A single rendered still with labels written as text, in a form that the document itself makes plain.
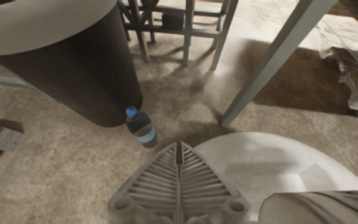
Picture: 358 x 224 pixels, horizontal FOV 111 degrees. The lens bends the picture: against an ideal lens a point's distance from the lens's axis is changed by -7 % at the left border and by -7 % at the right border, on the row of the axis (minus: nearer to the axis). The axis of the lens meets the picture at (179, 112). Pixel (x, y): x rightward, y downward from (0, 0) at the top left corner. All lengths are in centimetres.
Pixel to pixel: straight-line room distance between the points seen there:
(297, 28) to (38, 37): 52
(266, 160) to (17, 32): 58
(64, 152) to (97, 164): 19
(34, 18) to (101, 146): 59
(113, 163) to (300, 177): 72
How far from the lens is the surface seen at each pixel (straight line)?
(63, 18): 39
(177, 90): 86
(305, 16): 39
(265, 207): 25
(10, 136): 107
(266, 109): 95
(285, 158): 43
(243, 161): 37
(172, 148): 17
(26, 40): 41
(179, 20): 81
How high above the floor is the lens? 69
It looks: 62 degrees down
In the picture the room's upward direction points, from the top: 2 degrees clockwise
